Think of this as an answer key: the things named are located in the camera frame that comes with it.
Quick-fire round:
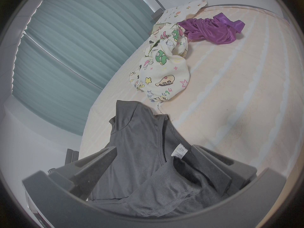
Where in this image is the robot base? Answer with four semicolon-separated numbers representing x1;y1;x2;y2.
25;191;51;228

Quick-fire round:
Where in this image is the blue-green curtain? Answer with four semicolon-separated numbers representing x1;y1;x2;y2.
12;0;159;137

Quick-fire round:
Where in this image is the bed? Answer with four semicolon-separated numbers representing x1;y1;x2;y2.
79;0;301;177

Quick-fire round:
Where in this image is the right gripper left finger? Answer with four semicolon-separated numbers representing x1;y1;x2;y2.
55;146;118;201

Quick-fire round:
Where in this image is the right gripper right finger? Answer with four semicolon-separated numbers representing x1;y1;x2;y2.
190;144;258;191

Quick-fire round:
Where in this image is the black garment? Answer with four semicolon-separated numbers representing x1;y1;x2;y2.
89;100;233;218

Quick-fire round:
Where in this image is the purple garment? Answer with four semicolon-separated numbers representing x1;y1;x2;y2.
177;12;245;45

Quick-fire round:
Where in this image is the white printed pillow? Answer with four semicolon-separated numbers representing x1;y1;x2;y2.
155;0;208;29

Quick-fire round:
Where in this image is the white printed pyjama garment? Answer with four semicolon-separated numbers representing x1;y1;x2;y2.
129;23;190;103

